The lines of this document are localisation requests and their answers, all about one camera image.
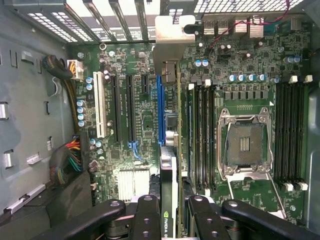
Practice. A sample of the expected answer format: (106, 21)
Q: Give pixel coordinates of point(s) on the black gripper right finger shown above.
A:
(207, 220)

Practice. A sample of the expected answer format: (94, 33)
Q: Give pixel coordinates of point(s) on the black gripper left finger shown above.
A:
(147, 220)

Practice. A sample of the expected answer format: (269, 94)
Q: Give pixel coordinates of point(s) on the silver chipset heat sink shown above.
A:
(132, 185)

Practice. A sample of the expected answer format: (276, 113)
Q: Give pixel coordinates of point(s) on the silver socket cover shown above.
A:
(247, 175)

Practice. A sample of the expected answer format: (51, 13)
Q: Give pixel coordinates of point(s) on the black plastic shroud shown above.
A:
(70, 195)

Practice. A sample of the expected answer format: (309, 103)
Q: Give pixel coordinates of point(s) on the black RAM slot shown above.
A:
(278, 135)
(294, 135)
(198, 137)
(302, 135)
(206, 137)
(286, 135)
(213, 137)

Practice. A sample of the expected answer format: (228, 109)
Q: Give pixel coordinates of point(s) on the CPU socket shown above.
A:
(245, 145)

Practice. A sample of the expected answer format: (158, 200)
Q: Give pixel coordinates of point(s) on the blue expansion slot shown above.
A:
(160, 112)

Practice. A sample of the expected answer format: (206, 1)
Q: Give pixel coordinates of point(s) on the long black expansion slot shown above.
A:
(131, 110)
(116, 110)

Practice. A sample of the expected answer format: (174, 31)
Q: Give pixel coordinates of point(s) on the green motherboard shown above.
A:
(150, 107)

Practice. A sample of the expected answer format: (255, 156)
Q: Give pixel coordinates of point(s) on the white expansion slot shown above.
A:
(100, 105)

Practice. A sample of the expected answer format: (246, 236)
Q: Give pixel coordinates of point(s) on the open grey PC case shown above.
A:
(315, 150)

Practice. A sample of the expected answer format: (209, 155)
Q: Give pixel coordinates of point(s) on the short black expansion slot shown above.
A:
(145, 83)

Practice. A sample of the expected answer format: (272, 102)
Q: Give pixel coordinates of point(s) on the white power connector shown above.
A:
(77, 70)

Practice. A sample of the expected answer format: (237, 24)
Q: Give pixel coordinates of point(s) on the silver USB port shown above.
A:
(223, 27)
(209, 27)

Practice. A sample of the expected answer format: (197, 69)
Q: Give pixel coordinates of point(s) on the silver rear connector housing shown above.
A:
(256, 26)
(240, 27)

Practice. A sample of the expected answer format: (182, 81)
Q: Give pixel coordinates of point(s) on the teal rear port connector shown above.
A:
(277, 27)

